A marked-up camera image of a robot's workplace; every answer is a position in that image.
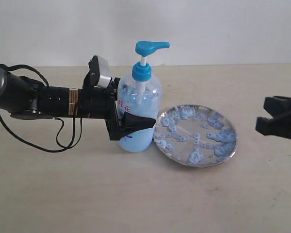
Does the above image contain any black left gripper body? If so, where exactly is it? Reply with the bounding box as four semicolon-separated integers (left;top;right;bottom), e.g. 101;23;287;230
80;77;122;141

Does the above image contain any blue pump soap bottle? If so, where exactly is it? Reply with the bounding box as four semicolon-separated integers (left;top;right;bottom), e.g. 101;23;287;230
117;41;170;152

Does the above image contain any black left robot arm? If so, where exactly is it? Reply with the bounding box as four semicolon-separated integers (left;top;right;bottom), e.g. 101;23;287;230
0;61;156;141

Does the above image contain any blue-grey mold colony cluster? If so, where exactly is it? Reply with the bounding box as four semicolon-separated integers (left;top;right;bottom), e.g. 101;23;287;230
155;105;236;165

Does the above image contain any round metal plate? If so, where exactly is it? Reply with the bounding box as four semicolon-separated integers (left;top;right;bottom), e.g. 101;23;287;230
153;104;239;168

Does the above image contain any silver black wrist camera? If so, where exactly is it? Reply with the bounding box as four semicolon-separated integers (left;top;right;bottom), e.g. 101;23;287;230
82;55;112;89

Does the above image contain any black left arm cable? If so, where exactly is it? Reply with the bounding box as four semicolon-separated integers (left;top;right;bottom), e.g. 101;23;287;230
0;63;83;153

